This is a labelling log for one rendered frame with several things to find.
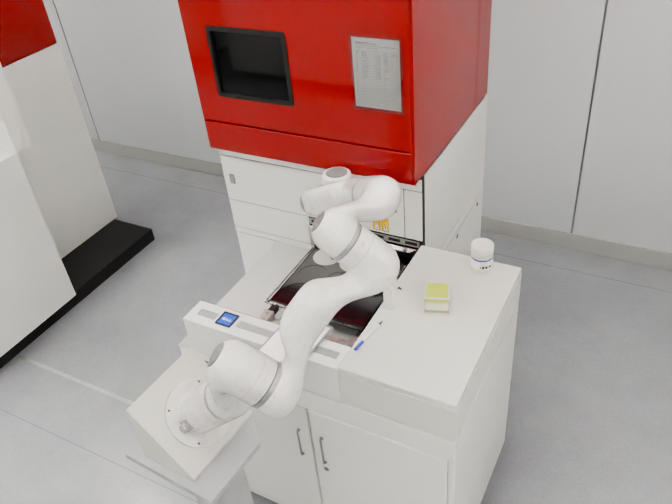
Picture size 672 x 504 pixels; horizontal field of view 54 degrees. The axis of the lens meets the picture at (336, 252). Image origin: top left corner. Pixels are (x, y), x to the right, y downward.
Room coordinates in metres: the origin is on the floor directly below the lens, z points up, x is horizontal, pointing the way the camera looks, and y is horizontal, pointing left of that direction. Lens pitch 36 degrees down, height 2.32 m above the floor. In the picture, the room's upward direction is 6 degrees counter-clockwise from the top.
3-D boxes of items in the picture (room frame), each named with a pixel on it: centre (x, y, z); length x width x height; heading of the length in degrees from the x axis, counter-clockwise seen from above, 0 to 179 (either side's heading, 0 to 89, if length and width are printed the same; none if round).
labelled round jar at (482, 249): (1.66, -0.46, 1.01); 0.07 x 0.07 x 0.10
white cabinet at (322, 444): (1.62, -0.02, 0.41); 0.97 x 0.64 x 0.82; 59
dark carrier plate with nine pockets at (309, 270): (1.75, 0.00, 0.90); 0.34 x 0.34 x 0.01; 59
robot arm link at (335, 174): (1.64, -0.02, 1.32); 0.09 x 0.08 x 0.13; 109
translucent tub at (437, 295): (1.49, -0.29, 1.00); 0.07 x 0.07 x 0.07; 77
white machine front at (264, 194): (2.04, 0.04, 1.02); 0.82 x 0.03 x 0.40; 59
